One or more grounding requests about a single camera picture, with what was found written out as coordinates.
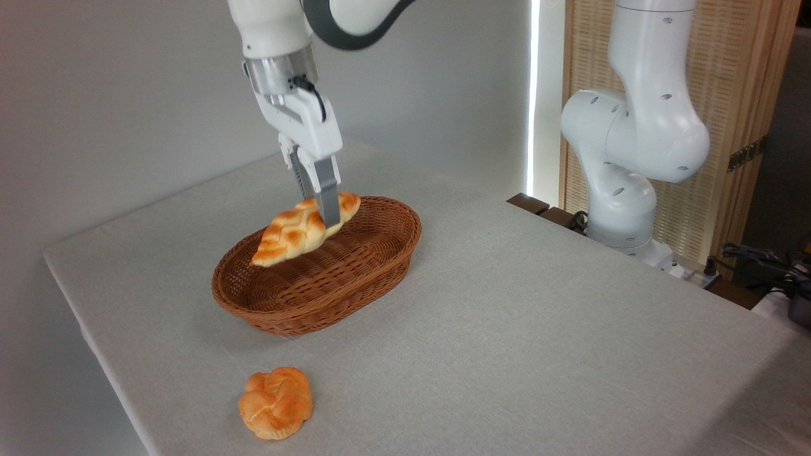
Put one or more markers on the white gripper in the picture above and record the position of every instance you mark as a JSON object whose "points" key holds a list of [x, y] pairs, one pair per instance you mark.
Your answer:
{"points": [[307, 126]]}

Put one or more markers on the black screen hinge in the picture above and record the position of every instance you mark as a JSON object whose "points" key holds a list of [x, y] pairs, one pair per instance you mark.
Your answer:
{"points": [[747, 153]]}

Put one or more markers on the long braided bread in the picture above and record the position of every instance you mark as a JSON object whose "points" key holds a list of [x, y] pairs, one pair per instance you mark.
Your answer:
{"points": [[291, 237]]}

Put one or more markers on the brown oval wicker basket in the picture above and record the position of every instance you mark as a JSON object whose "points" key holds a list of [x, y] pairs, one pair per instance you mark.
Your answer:
{"points": [[329, 285]]}

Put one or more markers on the grey tablecloth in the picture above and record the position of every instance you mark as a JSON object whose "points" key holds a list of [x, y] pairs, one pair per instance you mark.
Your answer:
{"points": [[570, 348]]}

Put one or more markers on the dark wooden block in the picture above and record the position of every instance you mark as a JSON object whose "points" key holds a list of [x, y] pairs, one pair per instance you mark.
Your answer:
{"points": [[561, 218], [528, 202]]}

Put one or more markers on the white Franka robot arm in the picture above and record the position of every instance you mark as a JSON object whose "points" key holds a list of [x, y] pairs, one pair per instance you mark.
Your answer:
{"points": [[633, 126]]}

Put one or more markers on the round knotted bread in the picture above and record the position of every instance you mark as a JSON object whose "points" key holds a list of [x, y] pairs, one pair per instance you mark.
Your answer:
{"points": [[276, 403]]}

